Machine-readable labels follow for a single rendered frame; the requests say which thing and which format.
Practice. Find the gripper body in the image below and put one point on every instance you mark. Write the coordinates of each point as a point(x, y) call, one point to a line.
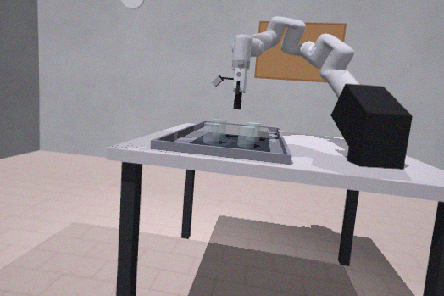
point(240, 74)

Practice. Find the clear glass jar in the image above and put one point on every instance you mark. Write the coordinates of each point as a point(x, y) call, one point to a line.
point(223, 124)
point(246, 135)
point(257, 130)
point(211, 133)

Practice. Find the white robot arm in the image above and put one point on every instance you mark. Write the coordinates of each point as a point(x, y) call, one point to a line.
point(339, 54)

